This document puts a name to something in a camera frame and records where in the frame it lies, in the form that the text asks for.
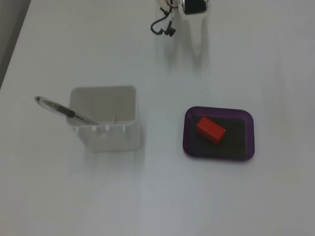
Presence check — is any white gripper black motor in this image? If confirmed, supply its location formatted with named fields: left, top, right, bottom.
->
left=179, top=0, right=211, bottom=59

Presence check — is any red cube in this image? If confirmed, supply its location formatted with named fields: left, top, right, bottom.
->
left=195, top=116, right=226, bottom=146

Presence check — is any purple plastic tray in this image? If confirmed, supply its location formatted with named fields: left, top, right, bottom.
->
left=182, top=106, right=255, bottom=162

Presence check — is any white plastic pen holder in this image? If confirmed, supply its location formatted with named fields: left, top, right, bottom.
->
left=66, top=85, right=143, bottom=152

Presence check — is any black ballpoint pen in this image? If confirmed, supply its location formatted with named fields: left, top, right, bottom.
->
left=34, top=95, right=101, bottom=126

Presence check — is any short black cable with connector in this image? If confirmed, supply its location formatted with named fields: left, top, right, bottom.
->
left=150, top=7, right=177, bottom=37

